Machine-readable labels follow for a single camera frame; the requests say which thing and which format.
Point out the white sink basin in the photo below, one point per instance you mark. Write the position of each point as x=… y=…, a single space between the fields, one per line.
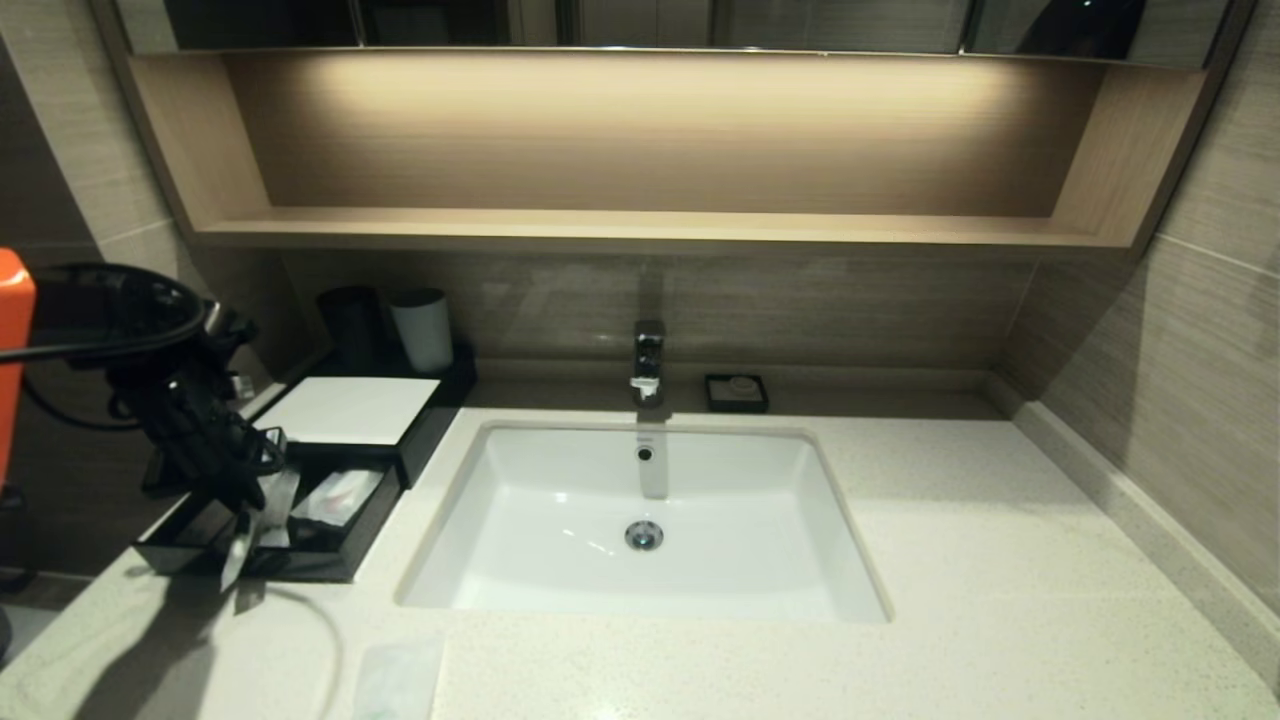
x=640 y=520

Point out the white box lid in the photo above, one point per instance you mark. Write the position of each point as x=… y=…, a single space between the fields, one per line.
x=350 y=410

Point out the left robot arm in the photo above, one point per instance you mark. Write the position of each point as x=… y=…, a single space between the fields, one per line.
x=90 y=310

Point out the chrome sink drain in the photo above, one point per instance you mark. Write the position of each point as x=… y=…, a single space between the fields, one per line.
x=644 y=535

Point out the wooden wall shelf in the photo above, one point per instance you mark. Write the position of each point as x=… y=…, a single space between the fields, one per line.
x=640 y=150

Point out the black soap dish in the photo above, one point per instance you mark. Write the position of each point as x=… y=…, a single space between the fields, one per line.
x=736 y=393

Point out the chrome faucet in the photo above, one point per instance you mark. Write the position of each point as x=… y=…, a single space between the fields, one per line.
x=648 y=360

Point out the mirror cabinet door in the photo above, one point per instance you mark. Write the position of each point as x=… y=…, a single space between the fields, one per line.
x=1095 y=28
x=760 y=22

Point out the black tray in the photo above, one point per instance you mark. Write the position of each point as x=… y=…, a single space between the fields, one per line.
x=452 y=380

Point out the black cup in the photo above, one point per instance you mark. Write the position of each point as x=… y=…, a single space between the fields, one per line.
x=350 y=325

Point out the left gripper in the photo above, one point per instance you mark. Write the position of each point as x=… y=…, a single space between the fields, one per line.
x=215 y=450

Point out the round soap bar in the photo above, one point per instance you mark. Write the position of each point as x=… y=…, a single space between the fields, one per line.
x=741 y=384

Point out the white toiletry packet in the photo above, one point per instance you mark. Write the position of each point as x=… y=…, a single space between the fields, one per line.
x=340 y=496

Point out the white cup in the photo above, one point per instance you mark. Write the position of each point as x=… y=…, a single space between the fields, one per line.
x=423 y=330

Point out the black compartment box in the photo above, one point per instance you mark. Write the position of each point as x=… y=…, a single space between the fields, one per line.
x=345 y=550

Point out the clear plastic packet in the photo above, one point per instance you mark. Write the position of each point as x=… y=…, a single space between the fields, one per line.
x=400 y=680

